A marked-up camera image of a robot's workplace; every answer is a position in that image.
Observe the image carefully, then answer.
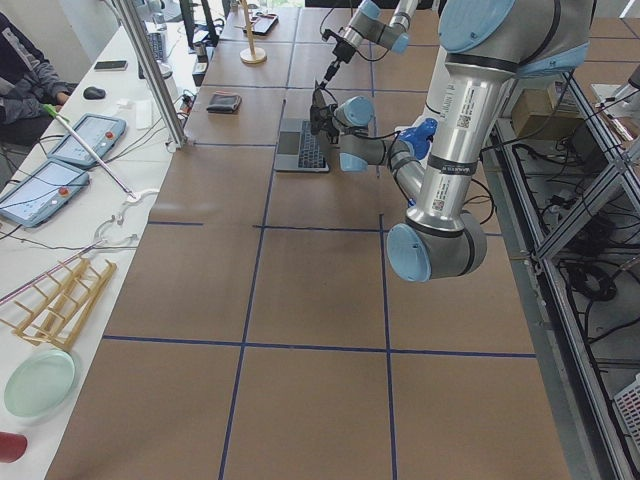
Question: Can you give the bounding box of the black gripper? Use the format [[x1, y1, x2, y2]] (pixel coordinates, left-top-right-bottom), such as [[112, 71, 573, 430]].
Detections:
[[322, 40, 353, 88], [310, 103, 340, 143]]

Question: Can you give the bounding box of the grey laptop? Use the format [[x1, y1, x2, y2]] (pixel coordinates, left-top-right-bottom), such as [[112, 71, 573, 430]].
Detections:
[[274, 115, 330, 173]]

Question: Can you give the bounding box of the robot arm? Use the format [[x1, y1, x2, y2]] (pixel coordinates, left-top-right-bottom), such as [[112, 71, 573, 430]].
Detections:
[[310, 1, 595, 282], [316, 1, 434, 89]]

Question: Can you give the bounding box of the wooden mug tree stand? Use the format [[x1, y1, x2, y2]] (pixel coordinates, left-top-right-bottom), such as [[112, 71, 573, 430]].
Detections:
[[238, 0, 267, 65]]

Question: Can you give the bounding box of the grey pink folded cloth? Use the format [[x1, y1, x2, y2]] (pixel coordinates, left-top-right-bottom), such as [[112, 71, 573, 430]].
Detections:
[[206, 91, 242, 114]]

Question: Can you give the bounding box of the black smartphone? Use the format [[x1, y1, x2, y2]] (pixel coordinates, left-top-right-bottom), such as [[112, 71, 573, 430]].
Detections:
[[94, 60, 128, 71]]

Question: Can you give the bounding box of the far blue teach pendant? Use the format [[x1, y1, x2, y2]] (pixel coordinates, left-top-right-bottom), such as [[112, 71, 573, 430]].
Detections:
[[47, 113, 127, 169]]

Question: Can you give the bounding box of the blue teach pendant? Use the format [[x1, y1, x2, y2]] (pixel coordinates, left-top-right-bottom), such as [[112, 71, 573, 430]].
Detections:
[[47, 113, 127, 169], [1, 160, 90, 228]]

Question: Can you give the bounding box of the black computer mouse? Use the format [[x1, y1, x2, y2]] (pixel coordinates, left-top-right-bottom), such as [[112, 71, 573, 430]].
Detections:
[[83, 86, 106, 100]]

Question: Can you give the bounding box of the near blue teach pendant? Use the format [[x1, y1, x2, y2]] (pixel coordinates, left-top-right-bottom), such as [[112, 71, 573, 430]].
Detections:
[[1, 160, 90, 228]]

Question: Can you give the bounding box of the seated person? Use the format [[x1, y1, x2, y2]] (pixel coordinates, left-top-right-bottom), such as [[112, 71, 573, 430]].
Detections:
[[1, 15, 74, 147]]

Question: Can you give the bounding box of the wooden dish rack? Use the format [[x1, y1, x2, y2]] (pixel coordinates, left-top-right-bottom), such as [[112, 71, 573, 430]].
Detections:
[[1, 258, 117, 352]]

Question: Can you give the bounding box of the green glass plate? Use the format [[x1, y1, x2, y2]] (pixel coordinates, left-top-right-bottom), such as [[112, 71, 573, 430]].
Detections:
[[3, 349, 76, 418]]

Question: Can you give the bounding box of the red cup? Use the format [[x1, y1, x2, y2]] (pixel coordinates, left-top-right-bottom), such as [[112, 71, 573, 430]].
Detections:
[[0, 431, 28, 463]]

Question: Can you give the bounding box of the aluminium camera post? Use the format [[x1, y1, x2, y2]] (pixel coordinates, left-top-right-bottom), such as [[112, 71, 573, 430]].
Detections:
[[107, 0, 187, 149]]

